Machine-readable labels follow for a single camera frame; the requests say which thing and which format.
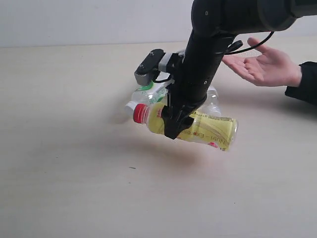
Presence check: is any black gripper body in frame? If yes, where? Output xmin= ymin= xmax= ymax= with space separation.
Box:
xmin=163 ymin=32 xmax=236 ymax=119

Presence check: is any green white label bottle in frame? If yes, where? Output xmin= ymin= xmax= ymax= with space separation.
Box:
xmin=124 ymin=82 xmax=167 ymax=117

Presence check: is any yellow label bottle red cap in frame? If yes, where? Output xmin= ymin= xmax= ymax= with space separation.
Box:
xmin=130 ymin=102 xmax=238 ymax=151

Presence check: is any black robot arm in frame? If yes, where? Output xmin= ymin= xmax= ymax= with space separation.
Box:
xmin=162 ymin=0 xmax=317 ymax=139

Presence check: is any black sleeved forearm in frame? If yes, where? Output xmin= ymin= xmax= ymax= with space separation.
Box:
xmin=285 ymin=61 xmax=317 ymax=106

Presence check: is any green apple label bottle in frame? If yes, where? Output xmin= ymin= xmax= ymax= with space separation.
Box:
xmin=197 ymin=85 xmax=221 ymax=117

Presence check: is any person's open hand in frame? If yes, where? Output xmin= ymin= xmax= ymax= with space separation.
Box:
xmin=222 ymin=44 xmax=302 ymax=87

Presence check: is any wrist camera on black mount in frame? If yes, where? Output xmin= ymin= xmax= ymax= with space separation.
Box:
xmin=134 ymin=49 xmax=185 ymax=86

